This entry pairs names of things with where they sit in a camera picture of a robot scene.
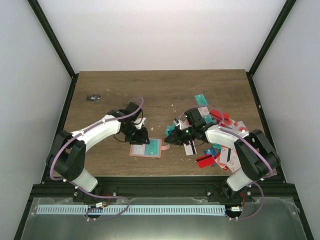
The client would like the white floral card bottom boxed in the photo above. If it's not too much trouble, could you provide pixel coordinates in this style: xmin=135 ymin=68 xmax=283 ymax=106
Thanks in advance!
xmin=226 ymin=153 xmax=241 ymax=173

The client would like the small black tag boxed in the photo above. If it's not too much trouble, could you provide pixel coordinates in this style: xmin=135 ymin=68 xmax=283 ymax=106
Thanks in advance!
xmin=86 ymin=94 xmax=101 ymax=102

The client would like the white stripe card right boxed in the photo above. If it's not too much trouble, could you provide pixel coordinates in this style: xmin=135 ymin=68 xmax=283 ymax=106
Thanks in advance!
xmin=183 ymin=141 xmax=197 ymax=156

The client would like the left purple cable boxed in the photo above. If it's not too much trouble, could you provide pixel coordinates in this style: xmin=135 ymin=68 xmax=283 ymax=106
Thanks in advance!
xmin=49 ymin=96 xmax=145 ymax=223

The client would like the teal VIP card lower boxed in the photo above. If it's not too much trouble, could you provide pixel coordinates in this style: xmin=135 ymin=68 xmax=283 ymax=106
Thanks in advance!
xmin=164 ymin=125 xmax=175 ymax=137

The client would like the teal VIP card front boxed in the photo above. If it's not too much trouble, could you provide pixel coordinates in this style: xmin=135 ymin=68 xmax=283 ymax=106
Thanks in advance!
xmin=146 ymin=138 xmax=161 ymax=157

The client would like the white floral card upper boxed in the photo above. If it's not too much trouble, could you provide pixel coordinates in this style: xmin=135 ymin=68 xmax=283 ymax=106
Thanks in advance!
xmin=198 ymin=106 xmax=210 ymax=117

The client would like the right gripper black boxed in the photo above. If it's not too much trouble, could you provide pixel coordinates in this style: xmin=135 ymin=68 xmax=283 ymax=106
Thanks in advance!
xmin=164 ymin=126 xmax=196 ymax=146

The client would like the teal card far top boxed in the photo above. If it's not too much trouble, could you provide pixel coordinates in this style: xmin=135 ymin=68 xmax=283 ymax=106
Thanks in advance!
xmin=194 ymin=94 xmax=208 ymax=106

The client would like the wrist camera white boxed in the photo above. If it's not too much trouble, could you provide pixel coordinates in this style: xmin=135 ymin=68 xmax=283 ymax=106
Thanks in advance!
xmin=133 ymin=117 xmax=147 ymax=130
xmin=173 ymin=118 xmax=188 ymax=130

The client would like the teal vip card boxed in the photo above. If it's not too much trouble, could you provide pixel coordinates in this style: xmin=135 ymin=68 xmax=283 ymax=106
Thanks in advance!
xmin=164 ymin=125 xmax=175 ymax=137
xmin=146 ymin=138 xmax=161 ymax=157

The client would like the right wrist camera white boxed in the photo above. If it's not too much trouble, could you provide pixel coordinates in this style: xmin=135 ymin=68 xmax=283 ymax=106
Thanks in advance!
xmin=173 ymin=118 xmax=188 ymax=130

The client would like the left frame post black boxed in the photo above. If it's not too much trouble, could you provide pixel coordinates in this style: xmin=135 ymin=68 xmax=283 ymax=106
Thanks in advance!
xmin=26 ymin=0 xmax=77 ymax=78

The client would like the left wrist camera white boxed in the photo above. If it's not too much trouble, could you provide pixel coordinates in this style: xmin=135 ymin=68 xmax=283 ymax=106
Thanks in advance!
xmin=133 ymin=117 xmax=147 ymax=130

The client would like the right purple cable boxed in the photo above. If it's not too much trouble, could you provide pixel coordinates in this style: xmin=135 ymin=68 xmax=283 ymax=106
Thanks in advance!
xmin=176 ymin=106 xmax=274 ymax=222

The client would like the white floral card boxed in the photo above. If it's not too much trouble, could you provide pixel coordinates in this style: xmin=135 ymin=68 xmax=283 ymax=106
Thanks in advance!
xmin=198 ymin=106 xmax=210 ymax=117
xmin=226 ymin=153 xmax=241 ymax=173

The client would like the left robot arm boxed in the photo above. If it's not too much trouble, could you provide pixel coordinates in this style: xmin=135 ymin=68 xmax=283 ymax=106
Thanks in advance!
xmin=46 ymin=96 xmax=150 ymax=202

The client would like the right frame post black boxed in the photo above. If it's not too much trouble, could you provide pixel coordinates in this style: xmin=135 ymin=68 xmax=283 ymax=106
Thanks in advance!
xmin=247 ymin=0 xmax=298 ymax=76

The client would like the light blue slotted strip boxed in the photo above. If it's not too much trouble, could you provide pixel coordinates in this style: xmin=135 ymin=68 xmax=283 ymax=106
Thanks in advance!
xmin=36 ymin=204 xmax=226 ymax=216

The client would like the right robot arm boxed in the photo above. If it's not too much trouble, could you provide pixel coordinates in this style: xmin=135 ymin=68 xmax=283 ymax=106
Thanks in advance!
xmin=164 ymin=106 xmax=281 ymax=202

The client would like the red card black stripe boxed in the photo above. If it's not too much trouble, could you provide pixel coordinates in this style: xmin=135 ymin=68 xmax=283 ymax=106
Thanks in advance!
xmin=196 ymin=154 xmax=216 ymax=169

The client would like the black aluminium front rail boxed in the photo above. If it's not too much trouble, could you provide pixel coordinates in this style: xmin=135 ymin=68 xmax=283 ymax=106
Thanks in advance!
xmin=31 ymin=175 xmax=297 ymax=201

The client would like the red card top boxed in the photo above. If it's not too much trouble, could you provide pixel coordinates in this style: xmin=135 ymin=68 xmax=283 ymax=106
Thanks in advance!
xmin=209 ymin=109 xmax=230 ymax=120

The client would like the frame post black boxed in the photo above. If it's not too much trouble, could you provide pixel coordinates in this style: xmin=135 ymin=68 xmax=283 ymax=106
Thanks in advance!
xmin=247 ymin=0 xmax=298 ymax=76
xmin=26 ymin=0 xmax=77 ymax=78

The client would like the purple cable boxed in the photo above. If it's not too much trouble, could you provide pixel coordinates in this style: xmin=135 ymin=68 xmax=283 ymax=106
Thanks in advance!
xmin=49 ymin=96 xmax=145 ymax=223
xmin=176 ymin=106 xmax=274 ymax=222

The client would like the pink leather card holder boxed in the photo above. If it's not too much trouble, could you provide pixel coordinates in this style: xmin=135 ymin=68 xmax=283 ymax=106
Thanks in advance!
xmin=129 ymin=138 xmax=170 ymax=159

